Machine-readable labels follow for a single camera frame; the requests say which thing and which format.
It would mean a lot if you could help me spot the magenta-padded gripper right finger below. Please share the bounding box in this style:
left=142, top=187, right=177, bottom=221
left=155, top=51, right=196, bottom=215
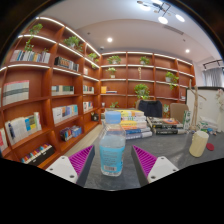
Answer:
left=131, top=145, right=180, bottom=187

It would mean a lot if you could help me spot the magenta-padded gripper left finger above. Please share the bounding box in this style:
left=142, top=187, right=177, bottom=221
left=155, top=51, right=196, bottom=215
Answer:
left=45, top=144, right=96, bottom=188

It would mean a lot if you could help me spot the clear blue-capped water bottle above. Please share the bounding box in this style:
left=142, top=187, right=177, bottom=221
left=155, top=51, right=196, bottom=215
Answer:
left=98, top=110, right=127, bottom=177

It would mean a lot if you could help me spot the dark book stack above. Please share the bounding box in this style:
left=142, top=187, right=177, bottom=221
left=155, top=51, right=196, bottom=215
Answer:
left=146, top=116, right=188, bottom=136

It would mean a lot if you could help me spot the cream ribbed cup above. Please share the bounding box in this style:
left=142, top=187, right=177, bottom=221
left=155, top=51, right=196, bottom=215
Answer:
left=188, top=130, right=210, bottom=158

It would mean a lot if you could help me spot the colourful book stack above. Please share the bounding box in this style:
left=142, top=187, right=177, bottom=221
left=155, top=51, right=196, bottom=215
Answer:
left=103, top=108, right=153, bottom=140

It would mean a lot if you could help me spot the green and white carton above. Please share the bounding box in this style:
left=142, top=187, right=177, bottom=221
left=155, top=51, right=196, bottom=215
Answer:
left=182, top=110, right=193, bottom=131

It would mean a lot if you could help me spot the tan chair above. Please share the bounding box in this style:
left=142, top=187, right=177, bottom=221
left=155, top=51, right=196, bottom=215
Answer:
left=169, top=102, right=190, bottom=124

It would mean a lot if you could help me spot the dark office chair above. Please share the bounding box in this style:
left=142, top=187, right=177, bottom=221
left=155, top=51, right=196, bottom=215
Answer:
left=135, top=99, right=164, bottom=118

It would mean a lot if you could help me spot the wooden artist mannequin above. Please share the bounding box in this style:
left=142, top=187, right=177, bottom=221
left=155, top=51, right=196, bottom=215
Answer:
left=188, top=79, right=208, bottom=132

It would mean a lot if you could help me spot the white partition with black top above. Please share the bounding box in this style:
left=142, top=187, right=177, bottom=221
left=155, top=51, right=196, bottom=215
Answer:
left=185, top=86, right=224, bottom=134

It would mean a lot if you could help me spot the grey curtain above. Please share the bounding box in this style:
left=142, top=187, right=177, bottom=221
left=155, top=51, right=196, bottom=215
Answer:
left=202, top=67, right=224, bottom=88

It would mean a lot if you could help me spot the branched ceiling lamp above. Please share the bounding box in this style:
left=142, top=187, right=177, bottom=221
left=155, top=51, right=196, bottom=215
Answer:
left=136, top=0, right=186, bottom=25

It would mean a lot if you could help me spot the wooden wall shelf unit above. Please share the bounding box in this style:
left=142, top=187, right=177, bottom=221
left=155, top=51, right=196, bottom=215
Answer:
left=0, top=16, right=198, bottom=168

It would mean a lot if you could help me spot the black ceiling track rail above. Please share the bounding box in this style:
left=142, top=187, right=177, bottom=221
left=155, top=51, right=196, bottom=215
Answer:
left=202, top=59, right=224, bottom=70

